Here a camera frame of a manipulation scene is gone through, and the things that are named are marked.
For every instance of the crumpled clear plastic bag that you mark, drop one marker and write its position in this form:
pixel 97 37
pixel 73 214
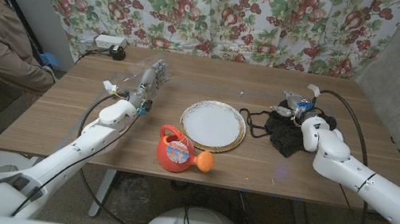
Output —
pixel 132 198

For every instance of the clear plastic sheet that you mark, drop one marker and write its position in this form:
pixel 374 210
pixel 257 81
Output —
pixel 143 63

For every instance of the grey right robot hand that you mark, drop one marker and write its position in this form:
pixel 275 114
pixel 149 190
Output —
pixel 299 105

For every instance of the white table leg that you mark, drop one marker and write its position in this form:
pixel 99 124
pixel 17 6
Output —
pixel 102 193

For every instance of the white paper plate gold rim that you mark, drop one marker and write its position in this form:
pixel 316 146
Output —
pixel 212 124

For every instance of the orange toy watering can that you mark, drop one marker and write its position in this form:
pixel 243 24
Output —
pixel 170 159

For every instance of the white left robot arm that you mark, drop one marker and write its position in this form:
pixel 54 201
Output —
pixel 90 143

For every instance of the black shorts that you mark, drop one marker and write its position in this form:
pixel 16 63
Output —
pixel 281 135

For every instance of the blue object on floor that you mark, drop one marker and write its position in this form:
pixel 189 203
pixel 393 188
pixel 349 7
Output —
pixel 50 59

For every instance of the white power strip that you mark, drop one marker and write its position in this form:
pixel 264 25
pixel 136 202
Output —
pixel 108 41

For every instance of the floral fruit print backdrop cloth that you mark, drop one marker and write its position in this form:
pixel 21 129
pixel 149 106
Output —
pixel 200 7

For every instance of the black plug adapter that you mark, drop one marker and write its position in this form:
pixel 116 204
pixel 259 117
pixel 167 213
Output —
pixel 117 53

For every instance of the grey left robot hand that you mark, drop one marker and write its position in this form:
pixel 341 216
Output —
pixel 146 86

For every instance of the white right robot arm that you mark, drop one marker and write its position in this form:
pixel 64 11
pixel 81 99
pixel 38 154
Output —
pixel 391 198

